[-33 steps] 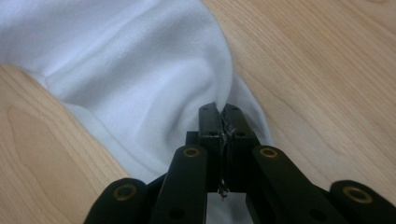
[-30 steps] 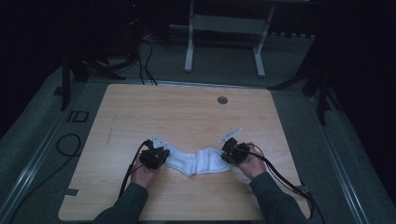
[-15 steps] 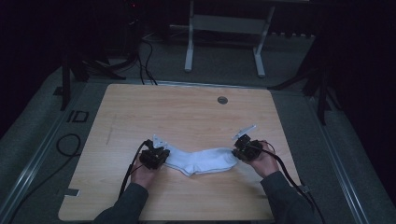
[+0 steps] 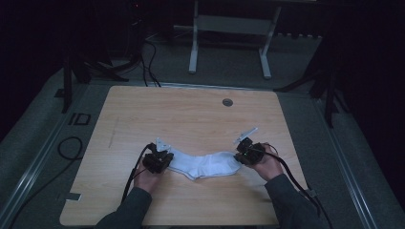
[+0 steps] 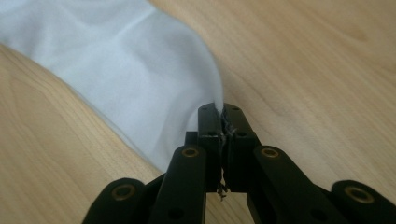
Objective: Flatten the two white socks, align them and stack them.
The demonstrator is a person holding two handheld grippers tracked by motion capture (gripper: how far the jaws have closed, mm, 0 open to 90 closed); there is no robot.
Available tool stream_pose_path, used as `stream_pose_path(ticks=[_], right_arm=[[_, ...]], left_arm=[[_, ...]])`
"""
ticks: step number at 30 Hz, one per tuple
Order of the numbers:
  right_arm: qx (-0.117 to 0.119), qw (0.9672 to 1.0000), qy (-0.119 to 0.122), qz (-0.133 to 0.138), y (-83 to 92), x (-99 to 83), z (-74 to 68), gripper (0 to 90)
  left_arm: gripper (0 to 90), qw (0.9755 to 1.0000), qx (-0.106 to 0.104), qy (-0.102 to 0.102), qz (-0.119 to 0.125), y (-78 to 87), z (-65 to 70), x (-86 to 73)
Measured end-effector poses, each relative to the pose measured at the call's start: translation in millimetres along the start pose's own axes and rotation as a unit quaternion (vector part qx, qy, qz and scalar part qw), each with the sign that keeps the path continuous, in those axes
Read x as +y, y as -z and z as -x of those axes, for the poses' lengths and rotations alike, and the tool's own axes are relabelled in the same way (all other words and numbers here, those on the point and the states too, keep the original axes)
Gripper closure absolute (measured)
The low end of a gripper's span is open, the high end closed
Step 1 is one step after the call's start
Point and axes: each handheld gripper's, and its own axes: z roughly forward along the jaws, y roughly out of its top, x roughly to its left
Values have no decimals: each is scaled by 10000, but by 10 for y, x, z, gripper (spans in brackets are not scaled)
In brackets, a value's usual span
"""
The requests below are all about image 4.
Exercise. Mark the person's right hand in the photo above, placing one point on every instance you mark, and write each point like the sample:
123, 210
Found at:
270, 165

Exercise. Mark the black tape floor mark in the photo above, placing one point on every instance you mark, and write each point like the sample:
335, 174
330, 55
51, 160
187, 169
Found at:
79, 119

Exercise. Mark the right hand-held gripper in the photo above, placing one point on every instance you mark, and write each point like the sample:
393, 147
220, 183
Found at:
250, 152

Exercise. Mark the black metal stand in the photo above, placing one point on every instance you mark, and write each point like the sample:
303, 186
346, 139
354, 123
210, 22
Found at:
68, 79
329, 95

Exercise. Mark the white desk frame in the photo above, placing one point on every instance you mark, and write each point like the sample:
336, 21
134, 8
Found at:
234, 25

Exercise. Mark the person's left hand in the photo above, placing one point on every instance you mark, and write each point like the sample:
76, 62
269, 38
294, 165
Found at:
146, 179

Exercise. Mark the round grey table grommet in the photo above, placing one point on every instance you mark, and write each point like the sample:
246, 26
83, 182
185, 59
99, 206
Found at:
227, 102

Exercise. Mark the white sock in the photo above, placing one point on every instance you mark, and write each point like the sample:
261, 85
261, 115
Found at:
207, 165

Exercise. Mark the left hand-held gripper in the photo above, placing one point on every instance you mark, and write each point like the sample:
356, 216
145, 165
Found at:
157, 160

